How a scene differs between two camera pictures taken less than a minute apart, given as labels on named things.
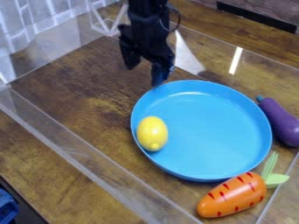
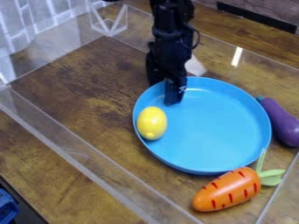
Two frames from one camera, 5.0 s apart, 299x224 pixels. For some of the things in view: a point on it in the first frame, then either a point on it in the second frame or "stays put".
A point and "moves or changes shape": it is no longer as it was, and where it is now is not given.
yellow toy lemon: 152,133 moves or changes shape
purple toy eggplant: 284,123 stays put
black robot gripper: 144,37 → 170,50
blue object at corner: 9,208 stays put
